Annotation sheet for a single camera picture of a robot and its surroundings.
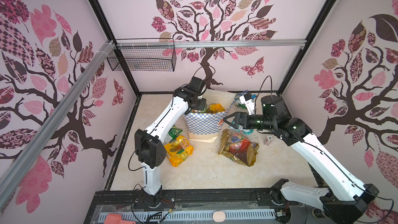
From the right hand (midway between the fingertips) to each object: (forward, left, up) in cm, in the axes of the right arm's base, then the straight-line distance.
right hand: (229, 118), depth 64 cm
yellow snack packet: (+25, +2, -23) cm, 34 cm away
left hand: (+17, +14, -12) cm, 25 cm away
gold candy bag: (-1, -8, -28) cm, 29 cm away
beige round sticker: (-32, +5, -32) cm, 45 cm away
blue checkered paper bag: (+7, +10, -17) cm, 21 cm away
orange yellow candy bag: (-1, +26, -28) cm, 38 cm away
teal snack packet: (+12, -13, -30) cm, 34 cm away
